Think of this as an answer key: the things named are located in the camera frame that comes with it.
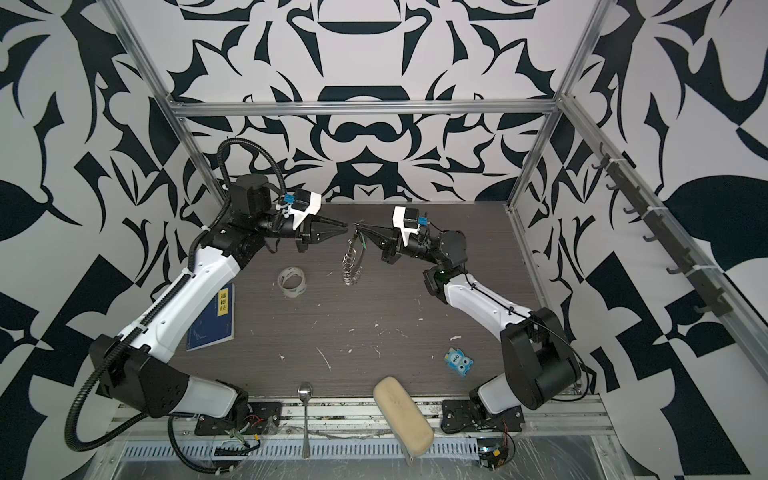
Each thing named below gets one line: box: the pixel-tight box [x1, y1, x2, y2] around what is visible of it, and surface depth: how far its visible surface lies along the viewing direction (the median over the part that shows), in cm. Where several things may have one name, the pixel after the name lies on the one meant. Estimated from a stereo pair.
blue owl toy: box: [444, 347, 474, 377], surface depth 83 cm
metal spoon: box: [298, 381, 313, 459], surface depth 78 cm
